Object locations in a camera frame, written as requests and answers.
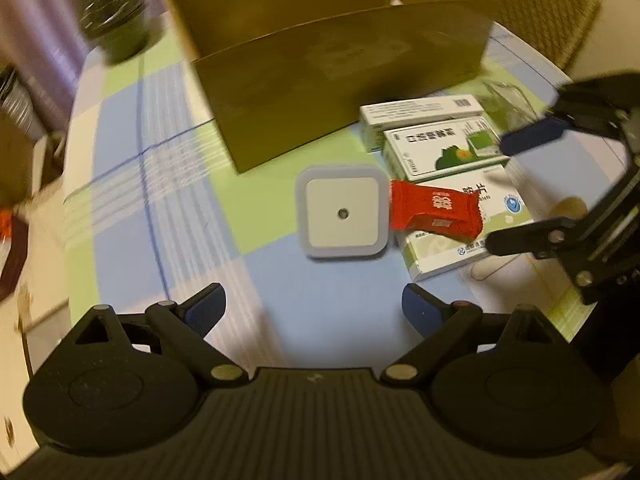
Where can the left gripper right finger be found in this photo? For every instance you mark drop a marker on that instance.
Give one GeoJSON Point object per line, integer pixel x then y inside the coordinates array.
{"type": "Point", "coordinates": [447, 332]}

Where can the brown cardboard box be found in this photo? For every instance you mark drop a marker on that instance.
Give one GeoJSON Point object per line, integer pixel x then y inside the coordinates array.
{"type": "Point", "coordinates": [278, 74]}

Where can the narrow white barcode box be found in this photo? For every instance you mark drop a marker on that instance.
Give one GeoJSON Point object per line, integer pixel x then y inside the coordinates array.
{"type": "Point", "coordinates": [375, 119]}

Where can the red candy packet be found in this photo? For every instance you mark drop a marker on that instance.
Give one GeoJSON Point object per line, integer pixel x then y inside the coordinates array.
{"type": "Point", "coordinates": [442, 211]}

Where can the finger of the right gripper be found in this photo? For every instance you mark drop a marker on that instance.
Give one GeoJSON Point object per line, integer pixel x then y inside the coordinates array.
{"type": "Point", "coordinates": [532, 136]}
{"type": "Point", "coordinates": [530, 242]}

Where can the large white green medicine box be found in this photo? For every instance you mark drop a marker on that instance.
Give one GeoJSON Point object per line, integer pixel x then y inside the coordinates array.
{"type": "Point", "coordinates": [426, 254]}

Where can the quilted chair cushion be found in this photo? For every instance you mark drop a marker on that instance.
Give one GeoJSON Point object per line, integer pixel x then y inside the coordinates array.
{"type": "Point", "coordinates": [555, 28]}

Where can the checked tablecloth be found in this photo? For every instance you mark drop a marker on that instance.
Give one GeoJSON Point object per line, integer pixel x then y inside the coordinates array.
{"type": "Point", "coordinates": [155, 210]}

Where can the green throat spray box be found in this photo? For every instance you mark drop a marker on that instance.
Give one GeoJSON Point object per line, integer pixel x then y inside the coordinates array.
{"type": "Point", "coordinates": [439, 149]}

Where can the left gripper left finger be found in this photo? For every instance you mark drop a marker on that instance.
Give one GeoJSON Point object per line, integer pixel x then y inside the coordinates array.
{"type": "Point", "coordinates": [182, 329]}

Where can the white square night light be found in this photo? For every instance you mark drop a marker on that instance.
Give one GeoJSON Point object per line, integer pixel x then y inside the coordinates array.
{"type": "Point", "coordinates": [342, 211]}

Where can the dark plant pot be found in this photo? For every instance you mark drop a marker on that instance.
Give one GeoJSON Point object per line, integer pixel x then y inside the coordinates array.
{"type": "Point", "coordinates": [117, 27]}

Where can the clear blister pack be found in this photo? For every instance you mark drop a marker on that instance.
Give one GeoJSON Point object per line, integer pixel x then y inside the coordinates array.
{"type": "Point", "coordinates": [507, 106]}

